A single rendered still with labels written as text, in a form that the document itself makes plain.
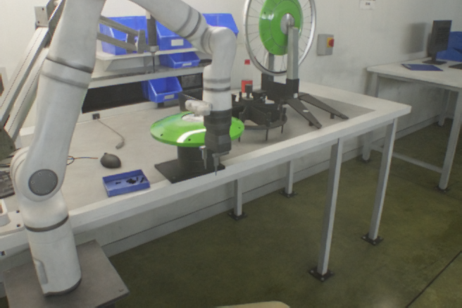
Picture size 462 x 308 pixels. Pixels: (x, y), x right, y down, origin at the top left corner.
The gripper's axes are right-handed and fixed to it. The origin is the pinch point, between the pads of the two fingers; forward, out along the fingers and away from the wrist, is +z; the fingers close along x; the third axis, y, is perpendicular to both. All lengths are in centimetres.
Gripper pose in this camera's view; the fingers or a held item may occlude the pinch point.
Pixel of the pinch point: (210, 171)
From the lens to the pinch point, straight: 99.8
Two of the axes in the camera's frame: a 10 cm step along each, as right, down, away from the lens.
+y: 8.0, -2.1, 5.6
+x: -6.0, -2.8, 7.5
